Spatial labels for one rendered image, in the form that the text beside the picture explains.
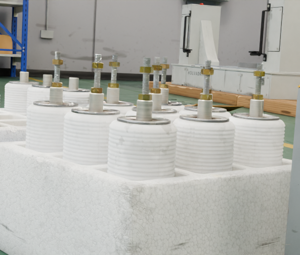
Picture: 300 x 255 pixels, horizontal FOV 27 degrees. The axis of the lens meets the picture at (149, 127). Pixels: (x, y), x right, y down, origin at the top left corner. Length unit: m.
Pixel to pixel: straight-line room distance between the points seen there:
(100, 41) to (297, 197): 6.85
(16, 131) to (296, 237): 0.64
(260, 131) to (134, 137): 0.24
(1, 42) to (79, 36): 1.11
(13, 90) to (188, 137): 0.79
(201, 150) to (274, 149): 0.15
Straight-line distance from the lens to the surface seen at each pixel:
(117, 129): 0.86
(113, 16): 7.74
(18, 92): 1.63
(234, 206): 0.93
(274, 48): 4.53
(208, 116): 0.96
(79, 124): 0.94
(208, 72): 0.95
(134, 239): 0.82
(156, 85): 1.05
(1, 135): 1.31
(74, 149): 0.95
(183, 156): 0.94
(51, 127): 1.04
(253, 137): 1.01
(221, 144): 0.93
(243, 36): 8.53
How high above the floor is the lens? 0.35
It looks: 7 degrees down
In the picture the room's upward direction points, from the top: 3 degrees clockwise
